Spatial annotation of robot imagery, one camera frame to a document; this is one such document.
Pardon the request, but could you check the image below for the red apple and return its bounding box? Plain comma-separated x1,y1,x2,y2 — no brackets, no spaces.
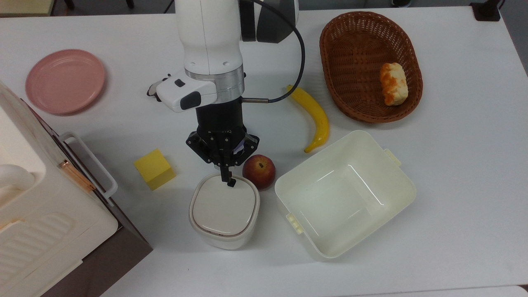
242,154,276,190

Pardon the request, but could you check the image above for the brown wicker basket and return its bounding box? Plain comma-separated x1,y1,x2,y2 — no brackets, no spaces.
319,11,424,124

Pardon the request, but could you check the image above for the yellow banana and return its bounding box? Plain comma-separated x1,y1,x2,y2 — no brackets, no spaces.
287,85,330,153

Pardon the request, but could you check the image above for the yellow side table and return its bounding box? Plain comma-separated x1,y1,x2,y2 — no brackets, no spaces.
0,0,57,17

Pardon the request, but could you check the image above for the pink round plate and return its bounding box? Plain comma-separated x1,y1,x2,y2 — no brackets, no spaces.
25,49,106,115

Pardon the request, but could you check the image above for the toasted bread piece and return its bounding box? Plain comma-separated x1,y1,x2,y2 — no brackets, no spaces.
379,62,409,107

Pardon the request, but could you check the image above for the white toy kitchen appliance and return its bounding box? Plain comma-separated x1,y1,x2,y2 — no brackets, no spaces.
0,80,119,297

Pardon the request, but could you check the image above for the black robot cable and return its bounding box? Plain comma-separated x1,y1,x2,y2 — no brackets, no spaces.
241,0,306,104

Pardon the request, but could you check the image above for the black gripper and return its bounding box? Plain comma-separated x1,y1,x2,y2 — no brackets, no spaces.
185,98,260,189

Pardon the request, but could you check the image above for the yellow foam cube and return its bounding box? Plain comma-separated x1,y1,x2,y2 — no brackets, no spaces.
133,148,177,191

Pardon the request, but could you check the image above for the black table clamp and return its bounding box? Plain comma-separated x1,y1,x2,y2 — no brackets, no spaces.
469,0,504,22

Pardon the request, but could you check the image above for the cream plastic storage bin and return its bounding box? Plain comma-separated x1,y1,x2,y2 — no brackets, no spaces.
274,130,417,259

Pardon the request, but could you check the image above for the black white panda figurine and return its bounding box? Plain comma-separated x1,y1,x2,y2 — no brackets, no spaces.
146,74,171,102

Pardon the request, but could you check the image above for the white desktop trash can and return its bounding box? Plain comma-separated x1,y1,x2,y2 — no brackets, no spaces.
189,172,261,250

